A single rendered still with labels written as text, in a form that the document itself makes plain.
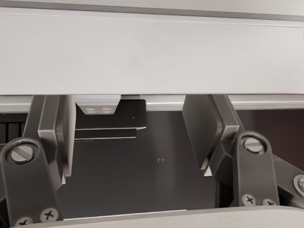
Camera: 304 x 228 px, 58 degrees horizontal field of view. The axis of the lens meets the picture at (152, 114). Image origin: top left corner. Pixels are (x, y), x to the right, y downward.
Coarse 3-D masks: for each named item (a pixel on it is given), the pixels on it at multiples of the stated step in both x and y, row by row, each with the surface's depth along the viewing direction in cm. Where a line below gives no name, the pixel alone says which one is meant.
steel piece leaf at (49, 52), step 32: (0, 32) 7; (32, 32) 7; (64, 32) 7; (96, 32) 7; (128, 32) 7; (160, 32) 7; (192, 32) 8; (224, 32) 8; (256, 32) 8; (288, 32) 8; (0, 64) 7; (32, 64) 7; (64, 64) 7; (96, 64) 7; (128, 64) 7; (160, 64) 7; (192, 64) 8; (224, 64) 8; (256, 64) 8; (288, 64) 8
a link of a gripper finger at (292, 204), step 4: (280, 196) 10; (280, 200) 10; (284, 200) 9; (288, 200) 9; (280, 204) 10; (284, 204) 9; (288, 204) 9; (292, 204) 9; (296, 204) 9; (300, 208) 9
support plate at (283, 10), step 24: (24, 0) 7; (48, 0) 7; (72, 0) 7; (96, 0) 7; (120, 0) 7; (144, 0) 7; (168, 0) 7; (192, 0) 7; (216, 0) 7; (240, 0) 7; (264, 0) 7; (288, 0) 7
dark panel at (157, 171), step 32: (160, 128) 68; (256, 128) 73; (288, 128) 75; (96, 160) 65; (128, 160) 66; (160, 160) 68; (192, 160) 69; (288, 160) 74; (64, 192) 63; (96, 192) 64; (128, 192) 66; (160, 192) 67; (192, 192) 68
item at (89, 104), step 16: (80, 96) 20; (96, 96) 20; (112, 96) 20; (80, 112) 34; (96, 112) 31; (112, 112) 32; (128, 112) 35; (144, 112) 36; (80, 128) 34; (96, 128) 34; (112, 128) 35; (128, 128) 36
